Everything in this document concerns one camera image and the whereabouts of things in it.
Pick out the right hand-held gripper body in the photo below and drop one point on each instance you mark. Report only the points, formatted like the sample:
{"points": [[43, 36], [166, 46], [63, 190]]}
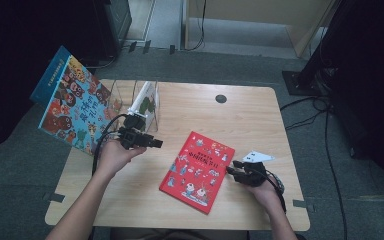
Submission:
{"points": [[253, 173]]}

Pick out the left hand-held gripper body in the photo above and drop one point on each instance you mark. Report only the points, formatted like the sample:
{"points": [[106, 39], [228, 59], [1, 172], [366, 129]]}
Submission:
{"points": [[133, 135]]}

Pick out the clear acrylic book rack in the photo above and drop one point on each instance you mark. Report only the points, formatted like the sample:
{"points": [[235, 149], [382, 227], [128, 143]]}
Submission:
{"points": [[157, 110]]}

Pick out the red picture book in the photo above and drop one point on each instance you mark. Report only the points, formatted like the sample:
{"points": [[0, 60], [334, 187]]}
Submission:
{"points": [[196, 173]]}

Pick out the white caterpillar picture book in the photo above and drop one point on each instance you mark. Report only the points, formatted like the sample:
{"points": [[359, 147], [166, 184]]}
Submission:
{"points": [[145, 100]]}

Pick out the light blue animals picture book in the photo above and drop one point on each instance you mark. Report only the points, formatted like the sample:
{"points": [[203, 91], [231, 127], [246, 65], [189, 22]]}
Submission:
{"points": [[76, 106]]}

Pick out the person's right hand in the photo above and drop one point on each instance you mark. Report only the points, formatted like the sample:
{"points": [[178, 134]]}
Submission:
{"points": [[268, 195]]}

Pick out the person's left hand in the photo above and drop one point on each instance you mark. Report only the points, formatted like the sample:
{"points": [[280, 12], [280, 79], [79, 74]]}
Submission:
{"points": [[113, 158]]}

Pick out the grey tape strip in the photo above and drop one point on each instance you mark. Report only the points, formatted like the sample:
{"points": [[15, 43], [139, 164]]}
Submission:
{"points": [[56, 197], [300, 203]]}

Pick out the black round table grommet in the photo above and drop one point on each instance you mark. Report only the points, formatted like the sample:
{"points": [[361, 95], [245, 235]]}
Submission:
{"points": [[220, 99]]}

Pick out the black floor tape mark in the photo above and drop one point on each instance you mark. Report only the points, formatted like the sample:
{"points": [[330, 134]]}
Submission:
{"points": [[172, 49], [146, 46]]}

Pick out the black metal stand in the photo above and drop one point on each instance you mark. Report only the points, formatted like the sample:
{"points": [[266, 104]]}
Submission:
{"points": [[308, 76]]}

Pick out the dark computer tower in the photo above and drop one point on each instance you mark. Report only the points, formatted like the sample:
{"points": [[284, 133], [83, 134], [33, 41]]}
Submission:
{"points": [[113, 23]]}

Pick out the black curtain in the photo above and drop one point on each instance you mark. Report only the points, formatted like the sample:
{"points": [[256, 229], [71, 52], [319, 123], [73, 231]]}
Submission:
{"points": [[376, 83], [10, 50]]}

